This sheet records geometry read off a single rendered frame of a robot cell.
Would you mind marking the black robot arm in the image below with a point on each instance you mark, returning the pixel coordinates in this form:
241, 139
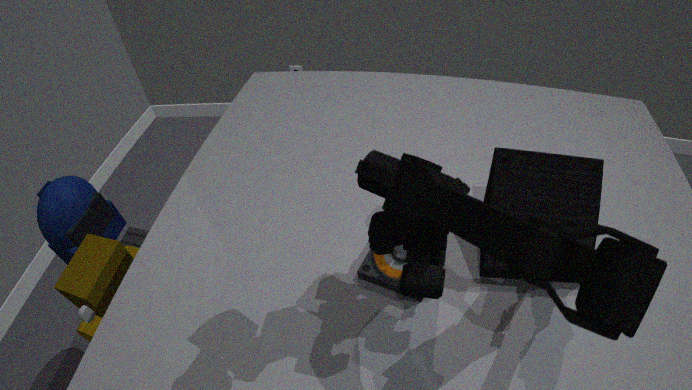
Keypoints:
617, 281

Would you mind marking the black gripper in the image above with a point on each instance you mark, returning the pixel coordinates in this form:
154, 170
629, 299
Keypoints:
423, 276

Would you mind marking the orange round plate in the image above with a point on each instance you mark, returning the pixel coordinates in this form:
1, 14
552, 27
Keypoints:
388, 266

